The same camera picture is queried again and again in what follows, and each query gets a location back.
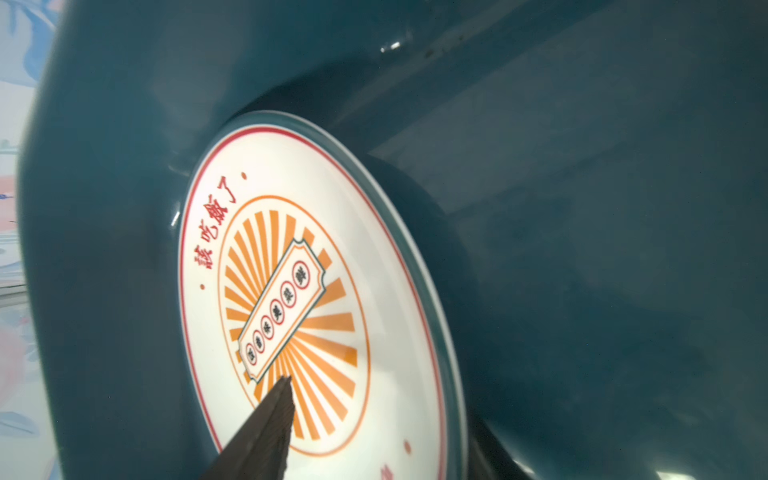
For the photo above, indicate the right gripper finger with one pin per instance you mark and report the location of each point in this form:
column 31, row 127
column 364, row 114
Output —
column 259, row 449

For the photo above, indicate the sunburst plate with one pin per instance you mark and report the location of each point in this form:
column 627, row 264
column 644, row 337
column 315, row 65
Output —
column 293, row 262

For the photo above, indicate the teal plastic bin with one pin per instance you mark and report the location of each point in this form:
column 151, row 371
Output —
column 585, row 180

